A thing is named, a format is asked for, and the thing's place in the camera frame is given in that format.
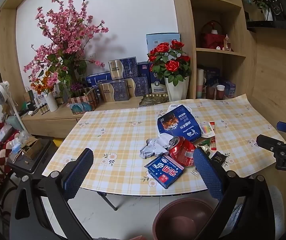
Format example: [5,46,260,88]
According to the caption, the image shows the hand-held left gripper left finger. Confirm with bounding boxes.
[9,148,94,240]

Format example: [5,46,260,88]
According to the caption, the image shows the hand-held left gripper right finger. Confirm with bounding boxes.
[193,148,276,240]

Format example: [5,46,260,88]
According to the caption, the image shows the crushed red soda can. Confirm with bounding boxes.
[167,136,197,167]

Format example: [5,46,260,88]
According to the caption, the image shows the small blue red box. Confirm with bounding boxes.
[144,153,185,189]

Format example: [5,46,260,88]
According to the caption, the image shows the rainbow candle blister pack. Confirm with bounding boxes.
[199,121,211,138]

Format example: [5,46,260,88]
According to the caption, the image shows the brown plastic bin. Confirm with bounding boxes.
[152,197,215,240]

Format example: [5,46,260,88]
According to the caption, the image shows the blue paper coffee bag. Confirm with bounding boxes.
[157,104,202,143]

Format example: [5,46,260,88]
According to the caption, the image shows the white tissue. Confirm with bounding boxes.
[140,133,174,159]

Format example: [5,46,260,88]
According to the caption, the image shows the small black packet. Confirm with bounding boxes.
[209,151,227,167]

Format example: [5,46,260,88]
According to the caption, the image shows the green snack wrapper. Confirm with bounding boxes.
[196,138,211,153]

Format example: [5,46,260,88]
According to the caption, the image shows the red stick packet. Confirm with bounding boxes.
[208,121,217,152]

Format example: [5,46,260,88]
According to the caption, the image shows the yellow plaid floral tablecloth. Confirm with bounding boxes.
[42,93,286,197]

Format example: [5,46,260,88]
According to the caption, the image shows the brown cardboard box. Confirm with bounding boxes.
[20,137,43,160]

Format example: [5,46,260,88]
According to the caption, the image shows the wooden sideboard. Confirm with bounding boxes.
[20,95,144,138]

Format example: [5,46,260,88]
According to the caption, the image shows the teal shell-shaped holder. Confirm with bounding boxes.
[70,102,94,115]

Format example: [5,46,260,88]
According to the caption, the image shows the small blue patterned box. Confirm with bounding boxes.
[223,80,236,98]

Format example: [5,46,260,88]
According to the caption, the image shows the red cup with white rim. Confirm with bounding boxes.
[216,85,225,101]

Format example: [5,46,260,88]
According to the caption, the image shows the row of small brown bottles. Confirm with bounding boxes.
[31,97,65,116]

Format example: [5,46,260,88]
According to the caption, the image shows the wicker basket planter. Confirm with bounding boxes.
[67,87,100,111]

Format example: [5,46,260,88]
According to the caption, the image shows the white ribbed vase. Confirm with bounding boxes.
[45,92,59,112]

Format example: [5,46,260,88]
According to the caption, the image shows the wooden shelf unit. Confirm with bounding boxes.
[170,0,258,101]

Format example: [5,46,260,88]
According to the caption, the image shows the dark blue printed box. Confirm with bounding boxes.
[204,67,221,88]

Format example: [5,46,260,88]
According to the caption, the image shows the white faceted vase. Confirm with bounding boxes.
[163,76,190,101]

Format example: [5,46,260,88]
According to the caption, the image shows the gold decorative tray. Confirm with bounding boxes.
[139,93,170,107]

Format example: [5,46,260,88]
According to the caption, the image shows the orange artificial flowers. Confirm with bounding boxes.
[30,70,59,96]

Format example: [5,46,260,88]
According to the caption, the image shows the stack of blue gift boxes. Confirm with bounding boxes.
[85,56,168,103]

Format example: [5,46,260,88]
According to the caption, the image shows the small glass perfume bottle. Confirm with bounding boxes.
[222,34,232,52]

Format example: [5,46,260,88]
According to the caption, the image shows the white desk fan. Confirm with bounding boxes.
[0,81,28,133]

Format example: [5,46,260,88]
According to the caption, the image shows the red artificial rose bouquet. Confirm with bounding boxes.
[147,40,191,87]

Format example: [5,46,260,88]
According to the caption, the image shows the red gift basket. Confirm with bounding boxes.
[201,21,231,50]

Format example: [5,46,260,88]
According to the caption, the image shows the pink artificial blossom plant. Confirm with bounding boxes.
[24,0,109,98]

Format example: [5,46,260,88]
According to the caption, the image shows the light blue flat box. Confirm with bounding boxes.
[146,32,181,55]

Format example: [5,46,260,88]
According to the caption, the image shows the black folding table frame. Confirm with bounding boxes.
[97,191,119,211]

